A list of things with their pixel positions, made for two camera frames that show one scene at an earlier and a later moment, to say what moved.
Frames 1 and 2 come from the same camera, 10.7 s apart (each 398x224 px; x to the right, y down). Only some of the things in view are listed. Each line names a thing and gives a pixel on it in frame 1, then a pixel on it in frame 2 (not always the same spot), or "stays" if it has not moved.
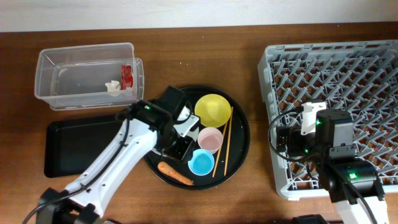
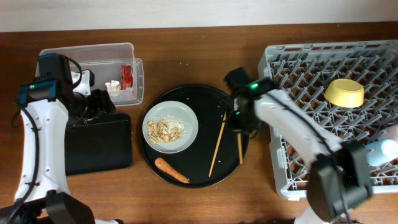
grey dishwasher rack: x=359 y=78 stays
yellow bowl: x=213 y=109 -> x=344 y=93
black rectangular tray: x=71 y=145 stays
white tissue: x=113 y=88 stays
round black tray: x=222 y=143 stays
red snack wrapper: x=126 y=76 stays
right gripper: x=292 y=134 -> x=252 y=127
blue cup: x=202 y=162 -> x=380 y=152
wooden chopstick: x=229 y=141 -> x=240 y=147
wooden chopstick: x=219 y=150 -> x=217 y=147
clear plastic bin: x=89 y=76 stays
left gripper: x=182 y=153 -> x=104 y=106
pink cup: x=210 y=139 -> x=392 y=132
